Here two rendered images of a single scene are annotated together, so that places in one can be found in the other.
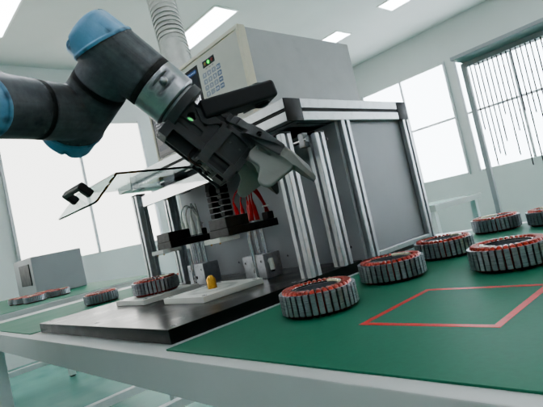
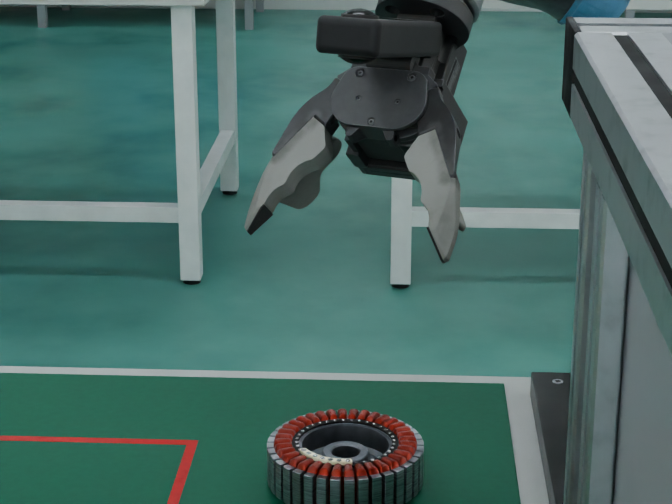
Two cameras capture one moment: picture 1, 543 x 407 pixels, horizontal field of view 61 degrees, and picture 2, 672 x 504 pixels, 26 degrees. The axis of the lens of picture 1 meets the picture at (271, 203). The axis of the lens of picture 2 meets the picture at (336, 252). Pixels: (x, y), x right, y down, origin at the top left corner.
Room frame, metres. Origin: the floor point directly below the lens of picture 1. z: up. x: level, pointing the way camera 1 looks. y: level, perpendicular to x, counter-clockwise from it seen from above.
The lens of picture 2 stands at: (1.33, -0.69, 1.25)
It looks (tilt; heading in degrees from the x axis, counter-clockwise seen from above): 19 degrees down; 136
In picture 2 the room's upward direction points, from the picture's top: straight up
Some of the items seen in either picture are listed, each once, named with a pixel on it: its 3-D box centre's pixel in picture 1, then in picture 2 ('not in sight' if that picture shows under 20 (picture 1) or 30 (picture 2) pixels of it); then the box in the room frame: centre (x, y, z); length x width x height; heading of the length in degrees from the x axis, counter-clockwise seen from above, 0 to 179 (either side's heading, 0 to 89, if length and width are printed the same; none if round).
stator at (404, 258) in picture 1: (391, 266); not in sight; (0.79, -0.18, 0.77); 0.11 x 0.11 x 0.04
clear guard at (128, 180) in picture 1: (139, 190); not in sight; (1.13, 0.31, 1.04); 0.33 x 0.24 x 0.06; 133
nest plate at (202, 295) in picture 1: (212, 291); not in sight; (0.95, 0.16, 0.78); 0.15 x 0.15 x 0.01; 43
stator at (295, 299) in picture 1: (318, 296); (345, 460); (0.66, -0.04, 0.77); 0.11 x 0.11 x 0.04
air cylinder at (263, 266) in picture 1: (262, 265); not in sight; (1.05, 0.05, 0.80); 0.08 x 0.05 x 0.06; 43
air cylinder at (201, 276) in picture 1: (204, 272); not in sight; (1.23, 0.22, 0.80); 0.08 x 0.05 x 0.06; 43
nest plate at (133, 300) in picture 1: (157, 294); not in sight; (1.13, 0.32, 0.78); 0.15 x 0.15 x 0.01; 43
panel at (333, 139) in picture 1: (253, 214); not in sight; (1.22, 0.05, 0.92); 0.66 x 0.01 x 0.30; 43
